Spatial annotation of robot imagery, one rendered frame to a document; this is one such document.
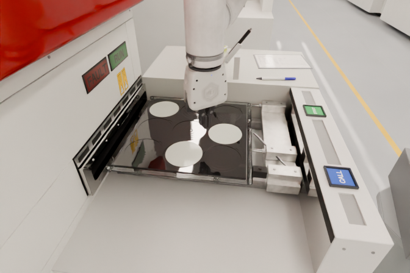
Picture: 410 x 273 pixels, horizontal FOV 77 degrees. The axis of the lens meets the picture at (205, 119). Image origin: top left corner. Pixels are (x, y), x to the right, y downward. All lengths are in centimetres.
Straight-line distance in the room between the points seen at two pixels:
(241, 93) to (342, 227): 56
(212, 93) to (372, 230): 40
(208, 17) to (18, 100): 36
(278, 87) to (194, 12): 50
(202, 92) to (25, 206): 40
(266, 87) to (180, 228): 54
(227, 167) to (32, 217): 42
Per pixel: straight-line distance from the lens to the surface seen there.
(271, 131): 83
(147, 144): 75
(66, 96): 60
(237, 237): 64
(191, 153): 70
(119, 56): 81
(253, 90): 93
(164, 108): 89
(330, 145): 71
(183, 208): 68
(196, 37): 53
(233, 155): 70
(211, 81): 58
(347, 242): 54
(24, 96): 52
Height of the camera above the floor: 137
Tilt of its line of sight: 35 degrees down
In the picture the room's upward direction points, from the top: straight up
